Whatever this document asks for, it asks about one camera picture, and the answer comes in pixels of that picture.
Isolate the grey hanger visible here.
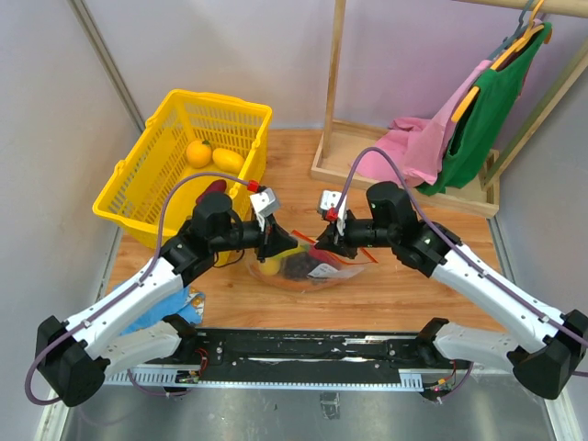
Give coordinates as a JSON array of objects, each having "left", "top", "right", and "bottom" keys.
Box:
[{"left": 487, "top": 0, "right": 544, "bottom": 62}]

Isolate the yellow banana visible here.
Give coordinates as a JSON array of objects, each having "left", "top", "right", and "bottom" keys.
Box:
[{"left": 277, "top": 245, "right": 310, "bottom": 259}]

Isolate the dark red grape bunch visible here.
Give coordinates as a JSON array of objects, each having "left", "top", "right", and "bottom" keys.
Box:
[{"left": 281, "top": 253, "right": 320, "bottom": 281}]

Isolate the yellow plastic basket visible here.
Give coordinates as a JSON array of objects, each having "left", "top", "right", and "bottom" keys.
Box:
[{"left": 93, "top": 89, "right": 273, "bottom": 248}]

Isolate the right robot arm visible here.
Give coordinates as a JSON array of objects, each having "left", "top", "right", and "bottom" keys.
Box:
[{"left": 316, "top": 182, "right": 587, "bottom": 400}]

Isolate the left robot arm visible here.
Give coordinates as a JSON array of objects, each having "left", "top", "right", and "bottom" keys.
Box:
[{"left": 26, "top": 187, "right": 298, "bottom": 407}]

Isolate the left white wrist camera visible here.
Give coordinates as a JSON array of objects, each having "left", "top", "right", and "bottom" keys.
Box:
[{"left": 249, "top": 187, "right": 281, "bottom": 232}]

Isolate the orange fruit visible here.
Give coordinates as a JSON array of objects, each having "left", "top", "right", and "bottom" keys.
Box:
[{"left": 186, "top": 140, "right": 212, "bottom": 169}]

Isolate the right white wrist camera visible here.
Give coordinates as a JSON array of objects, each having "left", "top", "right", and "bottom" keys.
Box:
[{"left": 317, "top": 190, "right": 346, "bottom": 241}]

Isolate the clear zip top bag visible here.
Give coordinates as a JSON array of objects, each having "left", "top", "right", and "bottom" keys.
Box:
[{"left": 245, "top": 230, "right": 378, "bottom": 293}]

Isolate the green shirt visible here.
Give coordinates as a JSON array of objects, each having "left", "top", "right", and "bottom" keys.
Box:
[{"left": 418, "top": 22, "right": 552, "bottom": 196}]

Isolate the blue patterned cloth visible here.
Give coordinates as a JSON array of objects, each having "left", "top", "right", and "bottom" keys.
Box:
[{"left": 120, "top": 287, "right": 206, "bottom": 336}]

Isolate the yellow apple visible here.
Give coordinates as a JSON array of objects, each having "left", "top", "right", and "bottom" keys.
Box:
[{"left": 258, "top": 258, "right": 281, "bottom": 277}]

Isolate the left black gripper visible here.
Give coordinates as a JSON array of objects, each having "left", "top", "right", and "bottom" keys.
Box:
[{"left": 211, "top": 211, "right": 298, "bottom": 263}]

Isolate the pink shirt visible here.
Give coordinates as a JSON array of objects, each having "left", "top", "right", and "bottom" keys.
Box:
[{"left": 375, "top": 60, "right": 492, "bottom": 187}]

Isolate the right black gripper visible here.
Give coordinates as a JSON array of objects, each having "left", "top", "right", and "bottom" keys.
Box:
[{"left": 315, "top": 209, "right": 397, "bottom": 259}]

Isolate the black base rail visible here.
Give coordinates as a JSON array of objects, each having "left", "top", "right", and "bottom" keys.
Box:
[{"left": 131, "top": 328, "right": 469, "bottom": 395}]

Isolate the yellow hanger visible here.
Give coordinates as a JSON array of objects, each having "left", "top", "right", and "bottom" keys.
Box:
[{"left": 451, "top": 20, "right": 545, "bottom": 123}]

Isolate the yellow mango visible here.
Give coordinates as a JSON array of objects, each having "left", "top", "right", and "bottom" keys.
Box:
[{"left": 212, "top": 148, "right": 244, "bottom": 175}]

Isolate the red chili pepper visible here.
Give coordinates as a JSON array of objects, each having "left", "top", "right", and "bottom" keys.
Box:
[{"left": 308, "top": 247, "right": 344, "bottom": 270}]

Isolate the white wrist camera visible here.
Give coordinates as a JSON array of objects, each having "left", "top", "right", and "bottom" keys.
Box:
[
  {"left": 249, "top": 187, "right": 281, "bottom": 232},
  {"left": 317, "top": 190, "right": 346, "bottom": 241}
]

